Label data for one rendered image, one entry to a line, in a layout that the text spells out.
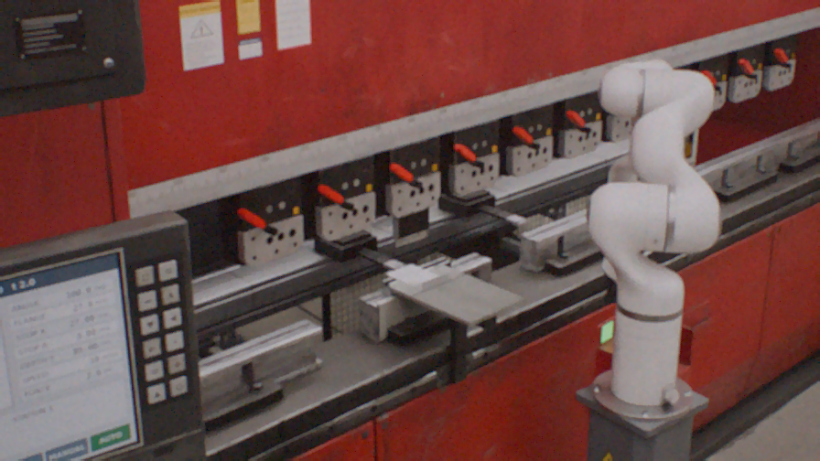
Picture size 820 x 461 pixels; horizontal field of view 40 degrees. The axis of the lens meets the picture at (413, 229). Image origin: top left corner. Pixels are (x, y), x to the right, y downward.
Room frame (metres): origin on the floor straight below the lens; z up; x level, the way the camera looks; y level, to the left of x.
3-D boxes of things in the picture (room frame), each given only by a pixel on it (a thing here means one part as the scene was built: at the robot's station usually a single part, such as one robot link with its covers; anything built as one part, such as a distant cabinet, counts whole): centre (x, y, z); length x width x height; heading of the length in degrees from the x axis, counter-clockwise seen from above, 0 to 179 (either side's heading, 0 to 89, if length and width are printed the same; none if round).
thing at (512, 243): (3.14, -0.17, 0.81); 0.64 x 0.08 x 0.14; 43
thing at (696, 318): (3.04, -0.85, 0.59); 0.15 x 0.02 x 0.07; 133
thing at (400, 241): (2.45, 0.01, 1.13); 0.10 x 0.02 x 0.10; 133
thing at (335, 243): (2.57, 0.12, 1.01); 0.26 x 0.12 x 0.05; 43
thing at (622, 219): (1.88, -0.40, 1.30); 0.19 x 0.12 x 0.24; 80
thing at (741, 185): (3.38, -1.06, 0.89); 0.30 x 0.05 x 0.03; 133
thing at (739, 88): (3.40, -1.00, 1.26); 0.15 x 0.09 x 0.17; 133
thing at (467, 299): (2.35, -0.10, 1.00); 0.26 x 0.18 x 0.01; 43
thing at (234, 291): (2.95, -0.08, 0.93); 2.30 x 0.14 x 0.10; 133
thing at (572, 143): (2.85, -0.41, 1.26); 0.15 x 0.09 x 0.17; 133
